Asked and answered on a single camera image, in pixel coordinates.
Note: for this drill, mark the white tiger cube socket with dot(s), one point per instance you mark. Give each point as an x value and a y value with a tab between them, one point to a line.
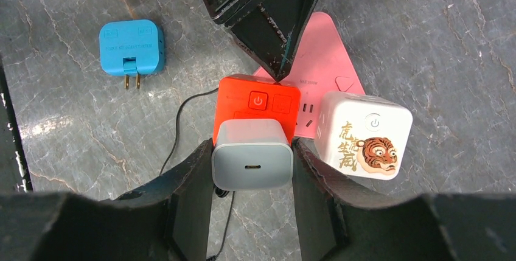
363	136

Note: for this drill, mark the white usb charger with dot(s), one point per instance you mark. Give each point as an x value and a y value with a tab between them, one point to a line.
251	154

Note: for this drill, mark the black charger with cable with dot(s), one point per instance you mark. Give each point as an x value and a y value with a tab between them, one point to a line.
191	126

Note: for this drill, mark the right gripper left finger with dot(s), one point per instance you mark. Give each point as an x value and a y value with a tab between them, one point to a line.
165	219

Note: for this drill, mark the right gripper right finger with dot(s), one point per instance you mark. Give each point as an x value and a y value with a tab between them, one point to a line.
339	219

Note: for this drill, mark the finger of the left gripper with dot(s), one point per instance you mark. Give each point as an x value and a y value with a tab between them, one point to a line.
271	36

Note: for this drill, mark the red cube socket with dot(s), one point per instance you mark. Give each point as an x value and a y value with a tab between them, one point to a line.
243	96

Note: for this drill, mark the pink triangular power strip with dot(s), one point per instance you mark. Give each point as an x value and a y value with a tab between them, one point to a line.
321	65

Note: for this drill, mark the blue plug adapter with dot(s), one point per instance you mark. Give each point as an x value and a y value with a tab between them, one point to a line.
132	48

